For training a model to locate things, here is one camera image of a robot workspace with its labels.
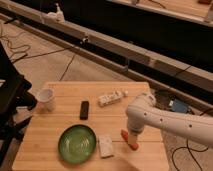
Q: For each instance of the green ceramic bowl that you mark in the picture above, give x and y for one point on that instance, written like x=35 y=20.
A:
x=77 y=144

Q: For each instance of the long metal rail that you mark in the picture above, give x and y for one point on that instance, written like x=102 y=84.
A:
x=165 y=46

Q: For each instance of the black remote control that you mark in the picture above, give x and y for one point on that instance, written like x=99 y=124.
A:
x=84 y=110

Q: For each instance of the blue power box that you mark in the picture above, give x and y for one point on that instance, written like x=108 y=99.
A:
x=178 y=106

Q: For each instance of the red pepper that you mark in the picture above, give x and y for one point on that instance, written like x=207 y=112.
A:
x=124 y=135

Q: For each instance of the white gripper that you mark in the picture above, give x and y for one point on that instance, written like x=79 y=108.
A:
x=132 y=138

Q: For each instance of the white sponge block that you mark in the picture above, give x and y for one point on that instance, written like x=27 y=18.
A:
x=105 y=146

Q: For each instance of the white bracket on rail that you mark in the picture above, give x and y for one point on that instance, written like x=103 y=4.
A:
x=58 y=15

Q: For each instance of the white plastic bottle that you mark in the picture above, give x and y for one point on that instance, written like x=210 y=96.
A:
x=111 y=98

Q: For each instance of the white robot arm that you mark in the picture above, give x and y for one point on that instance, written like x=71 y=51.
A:
x=142 y=111

